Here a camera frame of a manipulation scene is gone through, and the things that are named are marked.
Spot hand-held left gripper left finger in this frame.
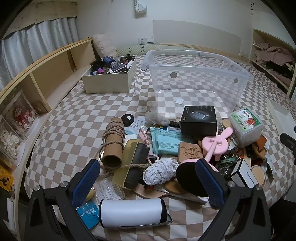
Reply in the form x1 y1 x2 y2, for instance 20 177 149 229
24 159 101 241

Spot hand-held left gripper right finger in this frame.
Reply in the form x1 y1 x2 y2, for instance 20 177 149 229
195 159 271 241

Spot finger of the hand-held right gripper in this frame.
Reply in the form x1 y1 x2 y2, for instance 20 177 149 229
280 133 296 151

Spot dark round dome object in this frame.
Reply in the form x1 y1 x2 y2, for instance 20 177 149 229
175 159 215 197

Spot white and black small box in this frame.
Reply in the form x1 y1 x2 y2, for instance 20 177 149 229
231 159 258 189

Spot carved square wooden coaster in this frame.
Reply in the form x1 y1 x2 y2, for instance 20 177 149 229
178 141 204 164

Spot pink rabbit-ear stand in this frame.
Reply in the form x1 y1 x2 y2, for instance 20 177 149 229
201 127 234 168

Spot clear plastic box green label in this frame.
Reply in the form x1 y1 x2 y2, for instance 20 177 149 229
229 107 264 148

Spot ball of white yarn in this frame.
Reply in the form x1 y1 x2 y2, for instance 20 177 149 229
142 158 179 186

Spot black product box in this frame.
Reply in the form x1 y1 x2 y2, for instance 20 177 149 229
180 106 218 137

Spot clear plastic storage container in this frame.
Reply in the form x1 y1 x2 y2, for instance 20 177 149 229
141 49 254 121

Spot clear plastic packet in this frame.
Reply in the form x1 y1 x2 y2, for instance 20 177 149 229
93 178 125 201

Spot white flat box lid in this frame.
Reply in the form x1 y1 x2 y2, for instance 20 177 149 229
265 99 296 140

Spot bunch of metal keys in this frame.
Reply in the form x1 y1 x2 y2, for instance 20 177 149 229
217 152 240 178

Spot blue paper packet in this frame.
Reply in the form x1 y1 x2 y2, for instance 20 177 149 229
76 200 100 230

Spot gold and black flat case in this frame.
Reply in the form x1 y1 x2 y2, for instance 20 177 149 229
112 140 151 191

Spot brown leather pieces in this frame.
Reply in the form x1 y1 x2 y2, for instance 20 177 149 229
134 180 210 204

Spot white cylindrical flask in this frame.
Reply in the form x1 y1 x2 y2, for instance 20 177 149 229
99 197 173 230

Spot teal wet wipes pack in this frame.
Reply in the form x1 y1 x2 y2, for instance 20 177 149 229
149 127 195 156

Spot pink plastic hand tool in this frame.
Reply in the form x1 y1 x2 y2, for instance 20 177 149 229
138 127 151 146

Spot round black lid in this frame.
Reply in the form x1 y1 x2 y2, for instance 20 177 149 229
121 114 135 127

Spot white paper label sheets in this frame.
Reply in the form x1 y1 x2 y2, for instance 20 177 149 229
129 115 149 135

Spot yellow printed card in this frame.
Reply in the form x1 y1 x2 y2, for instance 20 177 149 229
0 165 15 193

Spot white fluffy bag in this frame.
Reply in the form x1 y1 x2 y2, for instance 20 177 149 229
145 108 171 127

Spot framed white flower display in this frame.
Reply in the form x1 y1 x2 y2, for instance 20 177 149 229
0 115 26 168

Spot pile of pink clothes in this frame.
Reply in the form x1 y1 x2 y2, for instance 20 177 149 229
254 42 295 77

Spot framed pink flower display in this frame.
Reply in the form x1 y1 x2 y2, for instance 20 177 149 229
2 90 40 140

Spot wooden shelf unit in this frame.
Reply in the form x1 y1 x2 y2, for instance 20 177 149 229
249 29 296 93

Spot beige cardboard box of clutter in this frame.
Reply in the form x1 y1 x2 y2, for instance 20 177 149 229
81 55 137 94

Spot wooden bedside shelf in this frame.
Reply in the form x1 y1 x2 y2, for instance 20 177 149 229
0 37 100 209

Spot fluffy cream pillow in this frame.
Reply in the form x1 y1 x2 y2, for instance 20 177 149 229
92 34 117 58

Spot white headboard panel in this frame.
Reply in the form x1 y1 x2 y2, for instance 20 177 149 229
152 20 242 53

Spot long quilted bolster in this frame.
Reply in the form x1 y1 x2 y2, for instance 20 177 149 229
117 45 200 56

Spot grey window curtain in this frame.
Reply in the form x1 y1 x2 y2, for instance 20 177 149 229
0 17 79 91

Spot beige curtain valance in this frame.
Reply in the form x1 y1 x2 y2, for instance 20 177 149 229
0 0 78 40

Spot cardboard tube wrapped with rope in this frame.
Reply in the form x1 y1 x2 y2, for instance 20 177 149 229
99 117 127 169

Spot white wall socket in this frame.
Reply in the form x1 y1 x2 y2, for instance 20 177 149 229
138 36 154 45

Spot white hanging wall bag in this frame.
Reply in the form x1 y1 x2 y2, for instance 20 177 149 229
134 0 148 18

